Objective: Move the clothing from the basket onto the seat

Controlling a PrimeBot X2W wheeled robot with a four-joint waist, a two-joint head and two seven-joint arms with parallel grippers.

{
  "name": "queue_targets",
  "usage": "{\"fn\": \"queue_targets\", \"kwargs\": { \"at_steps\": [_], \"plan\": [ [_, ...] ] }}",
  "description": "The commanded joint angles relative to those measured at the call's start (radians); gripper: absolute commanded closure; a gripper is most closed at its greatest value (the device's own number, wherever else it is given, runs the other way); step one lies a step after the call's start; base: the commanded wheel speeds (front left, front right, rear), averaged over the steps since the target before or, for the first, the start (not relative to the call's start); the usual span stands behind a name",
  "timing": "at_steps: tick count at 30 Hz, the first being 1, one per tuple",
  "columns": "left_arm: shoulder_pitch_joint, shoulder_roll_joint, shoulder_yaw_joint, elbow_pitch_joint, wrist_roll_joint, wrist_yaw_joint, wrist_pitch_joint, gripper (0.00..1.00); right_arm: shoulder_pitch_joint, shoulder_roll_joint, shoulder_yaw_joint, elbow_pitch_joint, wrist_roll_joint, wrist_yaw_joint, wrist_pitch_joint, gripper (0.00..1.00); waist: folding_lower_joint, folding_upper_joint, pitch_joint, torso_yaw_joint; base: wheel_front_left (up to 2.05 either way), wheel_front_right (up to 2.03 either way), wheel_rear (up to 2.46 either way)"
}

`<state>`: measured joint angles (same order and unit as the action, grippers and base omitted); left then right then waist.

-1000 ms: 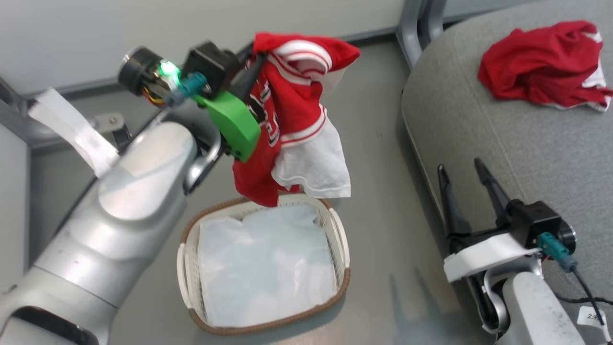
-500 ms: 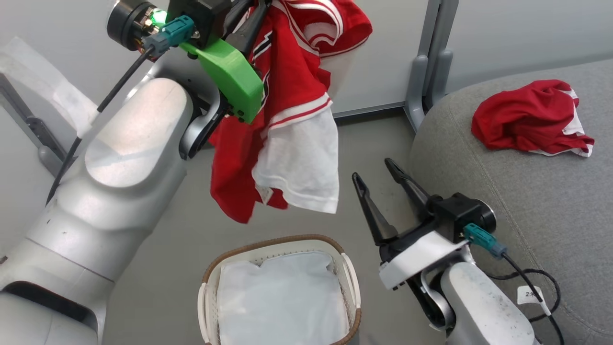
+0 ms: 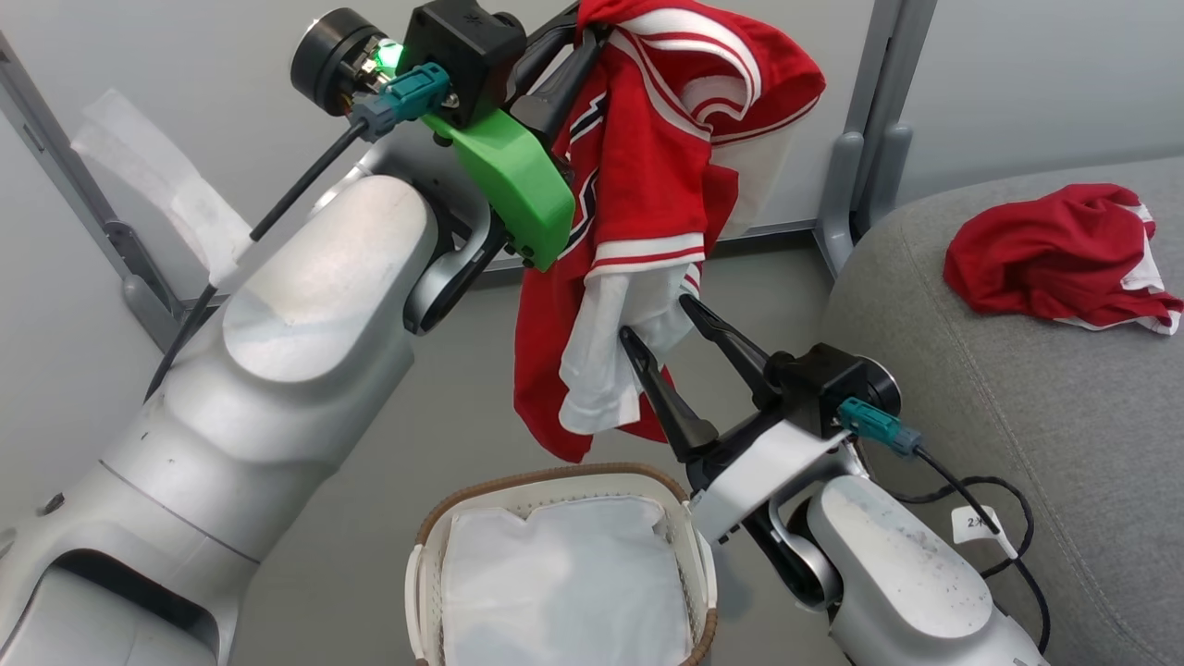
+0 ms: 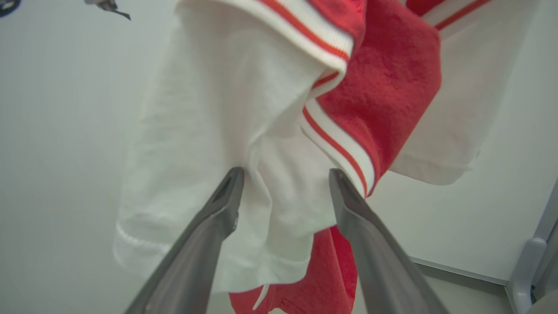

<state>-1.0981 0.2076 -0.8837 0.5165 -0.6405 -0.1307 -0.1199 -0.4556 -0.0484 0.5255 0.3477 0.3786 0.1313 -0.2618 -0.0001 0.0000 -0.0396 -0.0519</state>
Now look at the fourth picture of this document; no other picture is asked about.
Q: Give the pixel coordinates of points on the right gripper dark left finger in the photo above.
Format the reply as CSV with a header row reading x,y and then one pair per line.
x,y
192,257

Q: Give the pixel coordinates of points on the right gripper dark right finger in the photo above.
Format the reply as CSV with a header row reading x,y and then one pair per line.
x,y
379,257

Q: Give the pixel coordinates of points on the white garment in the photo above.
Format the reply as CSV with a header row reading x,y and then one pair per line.
x,y
209,131

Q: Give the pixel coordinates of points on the red basketball jersey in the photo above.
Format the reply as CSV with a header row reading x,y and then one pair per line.
x,y
392,87

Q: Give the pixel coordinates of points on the grey partition bottom rail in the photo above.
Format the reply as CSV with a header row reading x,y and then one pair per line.
x,y
457,270

